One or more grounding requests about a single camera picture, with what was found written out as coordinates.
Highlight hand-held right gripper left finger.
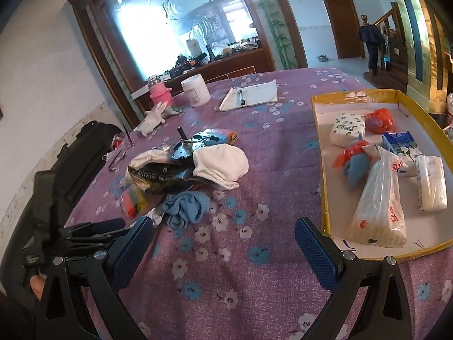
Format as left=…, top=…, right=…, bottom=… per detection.
left=35, top=216, right=155, bottom=340

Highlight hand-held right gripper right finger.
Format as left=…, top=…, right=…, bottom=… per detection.
left=294, top=217, right=413, bottom=340

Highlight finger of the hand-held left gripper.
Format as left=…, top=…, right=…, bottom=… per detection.
left=67, top=218, right=127, bottom=237
left=69, top=228, right=133, bottom=254

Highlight blue cloth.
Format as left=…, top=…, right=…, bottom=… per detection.
left=162, top=190, right=212, bottom=230
left=344, top=153, right=371, bottom=189

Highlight yellow rimmed tray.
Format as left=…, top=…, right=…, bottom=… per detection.
left=311, top=88, right=453, bottom=260

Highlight white cloth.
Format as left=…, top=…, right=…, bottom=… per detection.
left=128, top=149, right=171, bottom=171
left=192, top=144, right=250, bottom=191

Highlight red plastic bag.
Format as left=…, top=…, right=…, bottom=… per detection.
left=364, top=108, right=398, bottom=134
left=332, top=140, right=370, bottom=170

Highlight floral print tissue pack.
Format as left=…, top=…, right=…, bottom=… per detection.
left=330, top=112, right=366, bottom=148

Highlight blue white tissue pack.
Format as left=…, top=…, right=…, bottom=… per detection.
left=381, top=130, right=424, bottom=178

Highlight person's left hand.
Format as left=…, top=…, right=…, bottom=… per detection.
left=30, top=274, right=47, bottom=300

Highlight colourful pack in clear wrap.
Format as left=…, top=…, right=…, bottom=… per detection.
left=121, top=187, right=148, bottom=219

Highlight black snack bag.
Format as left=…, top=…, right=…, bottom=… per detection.
left=127, top=149, right=213, bottom=196

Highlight crumpled clear plastic bag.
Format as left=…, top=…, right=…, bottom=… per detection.
left=102, top=133, right=132, bottom=163

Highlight purple floral tablecloth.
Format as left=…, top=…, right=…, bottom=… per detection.
left=65, top=67, right=453, bottom=340

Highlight blue orange snack packet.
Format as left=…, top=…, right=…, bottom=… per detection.
left=194, top=128, right=238, bottom=149

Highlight pink bottle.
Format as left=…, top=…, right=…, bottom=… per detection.
left=147, top=74, right=174, bottom=109

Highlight white cup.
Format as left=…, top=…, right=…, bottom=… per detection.
left=180, top=74, right=212, bottom=108

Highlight white notebook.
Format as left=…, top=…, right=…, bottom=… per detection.
left=219, top=79, right=279, bottom=112

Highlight wooden glass partition cabinet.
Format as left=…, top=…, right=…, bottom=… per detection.
left=67, top=0, right=277, bottom=130

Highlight wooden chair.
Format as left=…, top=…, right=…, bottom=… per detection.
left=203, top=65, right=256, bottom=83

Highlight pile of dark cabinet clutter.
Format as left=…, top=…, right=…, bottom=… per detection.
left=161, top=35, right=260, bottom=78

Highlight wooden staircase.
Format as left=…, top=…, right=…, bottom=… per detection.
left=363, top=3, right=409, bottom=86

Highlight brown wooden door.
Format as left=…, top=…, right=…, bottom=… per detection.
left=319, top=0, right=366, bottom=60

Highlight bamboo painted glass panel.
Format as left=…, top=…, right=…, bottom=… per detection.
left=244, top=0, right=309, bottom=72

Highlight gold pillar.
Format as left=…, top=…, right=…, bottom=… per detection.
left=384, top=0, right=453, bottom=111

